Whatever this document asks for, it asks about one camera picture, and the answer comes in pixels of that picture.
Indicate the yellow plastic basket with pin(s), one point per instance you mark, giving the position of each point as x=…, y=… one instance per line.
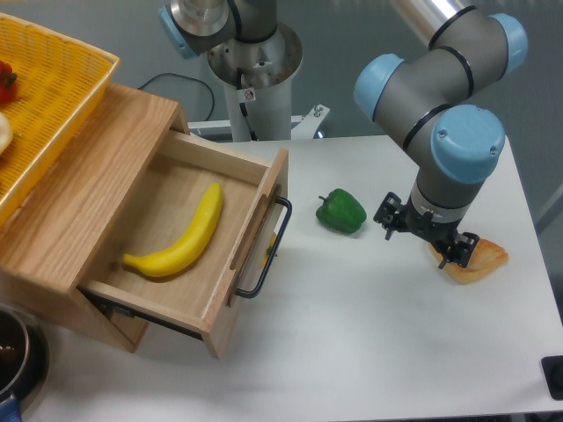
x=60, y=82

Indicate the wooden drawer cabinet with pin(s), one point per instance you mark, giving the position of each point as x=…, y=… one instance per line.
x=48, y=246

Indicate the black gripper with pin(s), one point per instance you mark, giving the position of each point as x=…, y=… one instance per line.
x=454, y=247

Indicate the black drawer handle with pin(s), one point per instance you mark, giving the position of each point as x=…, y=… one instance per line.
x=255, y=291

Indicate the red toy bell pepper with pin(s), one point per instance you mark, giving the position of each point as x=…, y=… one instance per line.
x=9, y=83

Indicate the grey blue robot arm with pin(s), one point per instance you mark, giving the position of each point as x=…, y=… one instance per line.
x=422, y=105

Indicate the yellow toy banana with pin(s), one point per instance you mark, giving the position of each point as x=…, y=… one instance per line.
x=190, y=245

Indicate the toy pastry bread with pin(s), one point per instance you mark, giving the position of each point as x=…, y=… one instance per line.
x=486, y=259

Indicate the yellow toy bell pepper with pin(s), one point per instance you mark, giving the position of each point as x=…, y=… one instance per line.
x=269, y=249

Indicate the white round toy food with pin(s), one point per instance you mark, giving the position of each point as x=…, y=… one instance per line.
x=6, y=133

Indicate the green toy bell pepper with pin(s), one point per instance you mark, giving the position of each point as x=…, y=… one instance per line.
x=341, y=211

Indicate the dark metal pot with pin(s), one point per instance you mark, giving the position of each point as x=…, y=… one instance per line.
x=25, y=358

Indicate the wooden top drawer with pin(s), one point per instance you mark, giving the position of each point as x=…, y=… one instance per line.
x=199, y=301

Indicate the black table corner device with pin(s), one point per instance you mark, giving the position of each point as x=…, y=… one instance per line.
x=552, y=369

